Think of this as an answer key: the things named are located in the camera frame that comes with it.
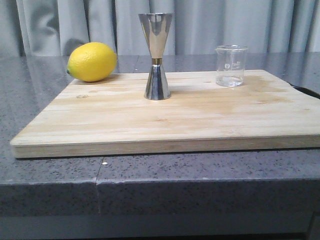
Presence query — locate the yellow lemon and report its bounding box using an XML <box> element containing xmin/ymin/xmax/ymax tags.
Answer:
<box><xmin>66</xmin><ymin>42</ymin><xmax>117</xmax><ymax>82</ymax></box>

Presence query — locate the small glass beaker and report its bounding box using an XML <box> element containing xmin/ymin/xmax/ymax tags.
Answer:
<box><xmin>215</xmin><ymin>44</ymin><xmax>248</xmax><ymax>87</ymax></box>

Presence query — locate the wooden cutting board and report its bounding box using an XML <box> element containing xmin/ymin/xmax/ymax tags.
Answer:
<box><xmin>10</xmin><ymin>70</ymin><xmax>320</xmax><ymax>158</ymax></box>

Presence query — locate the grey curtain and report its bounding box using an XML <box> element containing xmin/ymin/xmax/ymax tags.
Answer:
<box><xmin>0</xmin><ymin>0</ymin><xmax>320</xmax><ymax>58</ymax></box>

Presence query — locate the steel double jigger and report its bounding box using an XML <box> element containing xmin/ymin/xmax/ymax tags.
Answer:
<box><xmin>138</xmin><ymin>13</ymin><xmax>173</xmax><ymax>101</ymax></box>

